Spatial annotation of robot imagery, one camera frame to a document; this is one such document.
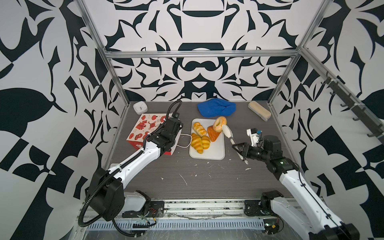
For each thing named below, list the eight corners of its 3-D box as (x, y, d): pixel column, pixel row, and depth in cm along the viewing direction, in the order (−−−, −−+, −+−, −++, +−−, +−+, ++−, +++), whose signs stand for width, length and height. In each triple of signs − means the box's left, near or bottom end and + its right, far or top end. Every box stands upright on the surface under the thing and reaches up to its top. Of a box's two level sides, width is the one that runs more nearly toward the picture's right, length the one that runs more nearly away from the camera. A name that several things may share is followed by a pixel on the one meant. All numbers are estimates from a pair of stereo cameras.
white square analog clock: (138, 116, 112) (136, 112, 109) (132, 108, 118) (131, 104, 114) (149, 110, 116) (148, 107, 113) (144, 103, 121) (142, 99, 118)
